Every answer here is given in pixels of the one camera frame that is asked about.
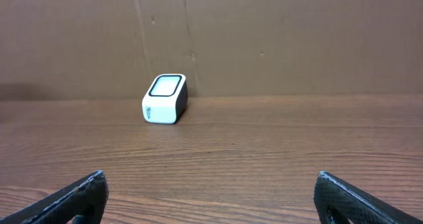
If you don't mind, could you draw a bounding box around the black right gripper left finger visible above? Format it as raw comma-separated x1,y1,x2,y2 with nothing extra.
1,170,108,224

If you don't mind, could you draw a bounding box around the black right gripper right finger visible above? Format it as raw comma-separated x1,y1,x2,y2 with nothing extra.
313,171,422,224

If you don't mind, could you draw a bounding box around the white barcode scanner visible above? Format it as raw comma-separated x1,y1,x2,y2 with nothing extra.
141,73,188,124

